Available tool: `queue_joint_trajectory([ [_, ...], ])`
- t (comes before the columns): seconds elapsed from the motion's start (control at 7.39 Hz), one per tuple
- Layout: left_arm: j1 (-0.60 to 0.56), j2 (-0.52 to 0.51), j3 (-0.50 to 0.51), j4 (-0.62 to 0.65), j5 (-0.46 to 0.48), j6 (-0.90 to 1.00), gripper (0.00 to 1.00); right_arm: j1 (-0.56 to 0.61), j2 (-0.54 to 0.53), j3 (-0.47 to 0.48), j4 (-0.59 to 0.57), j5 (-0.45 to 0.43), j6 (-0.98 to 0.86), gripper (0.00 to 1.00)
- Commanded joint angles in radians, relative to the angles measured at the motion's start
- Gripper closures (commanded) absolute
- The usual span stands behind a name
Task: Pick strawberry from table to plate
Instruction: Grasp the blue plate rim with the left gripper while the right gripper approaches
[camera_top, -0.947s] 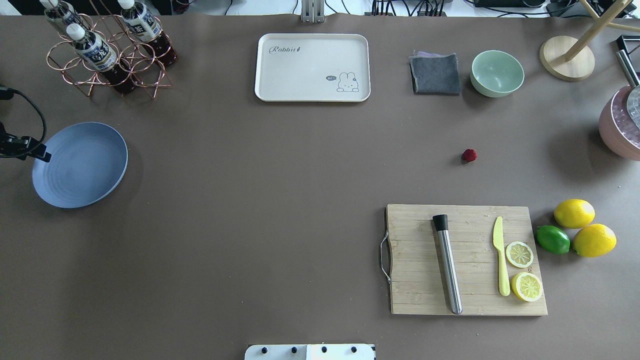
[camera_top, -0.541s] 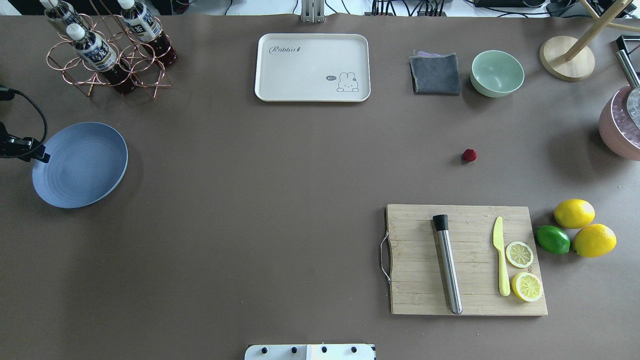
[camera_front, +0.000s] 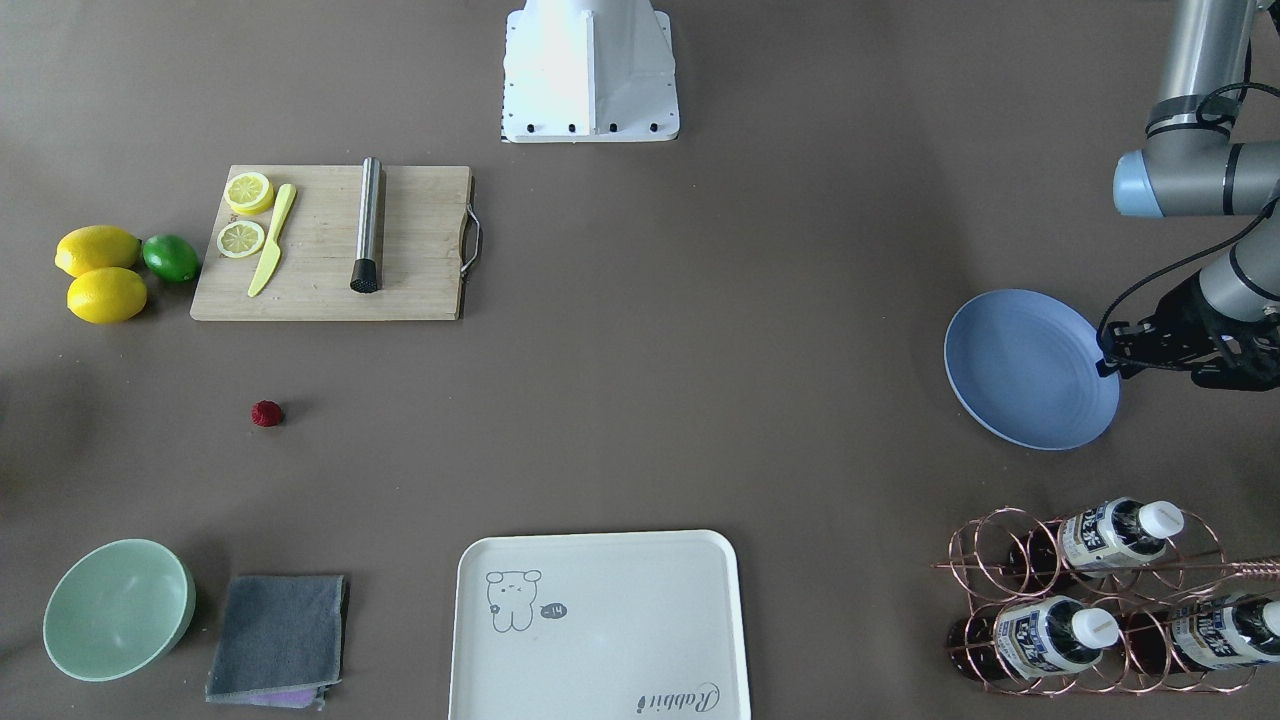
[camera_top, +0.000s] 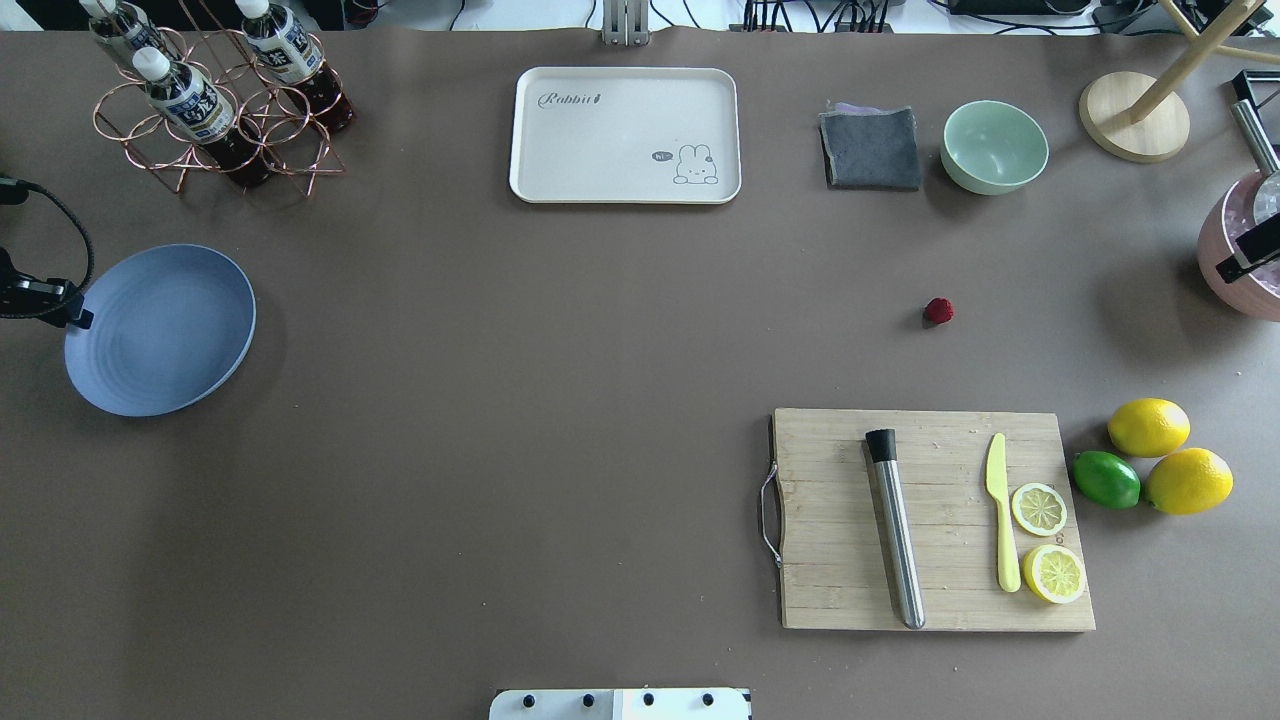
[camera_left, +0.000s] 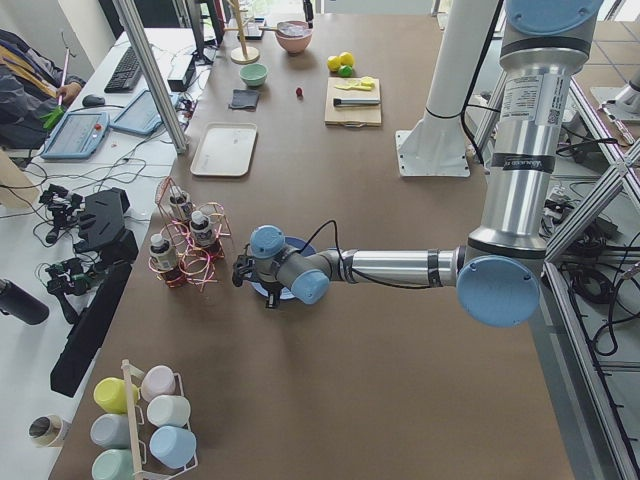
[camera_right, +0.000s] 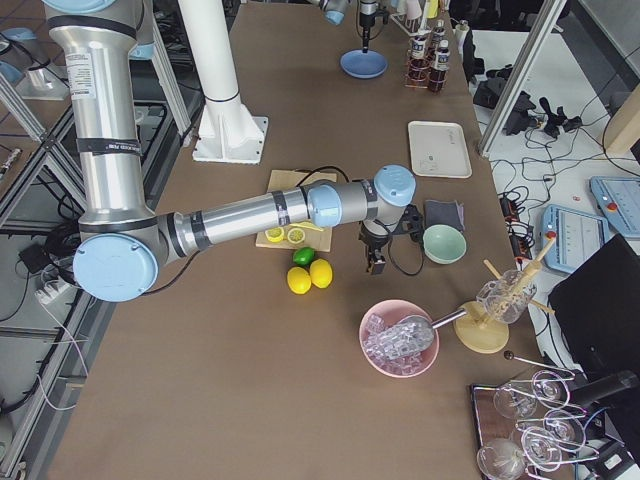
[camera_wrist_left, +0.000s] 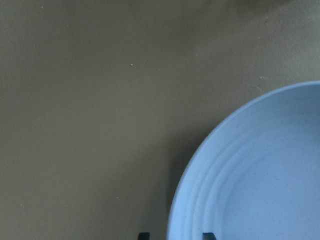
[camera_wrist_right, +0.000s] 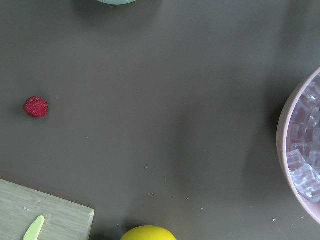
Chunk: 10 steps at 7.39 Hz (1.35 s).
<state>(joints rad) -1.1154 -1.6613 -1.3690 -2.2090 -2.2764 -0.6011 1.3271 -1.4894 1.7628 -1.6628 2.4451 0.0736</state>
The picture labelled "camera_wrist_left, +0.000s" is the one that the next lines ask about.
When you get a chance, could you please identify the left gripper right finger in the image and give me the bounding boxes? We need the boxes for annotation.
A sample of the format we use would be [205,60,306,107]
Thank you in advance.
[202,232,216,240]

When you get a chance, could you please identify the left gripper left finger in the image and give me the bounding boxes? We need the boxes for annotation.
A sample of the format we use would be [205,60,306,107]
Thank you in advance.
[138,232,150,240]

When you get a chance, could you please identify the blue round plate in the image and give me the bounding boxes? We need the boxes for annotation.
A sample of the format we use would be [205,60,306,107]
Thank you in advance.
[166,81,320,240]

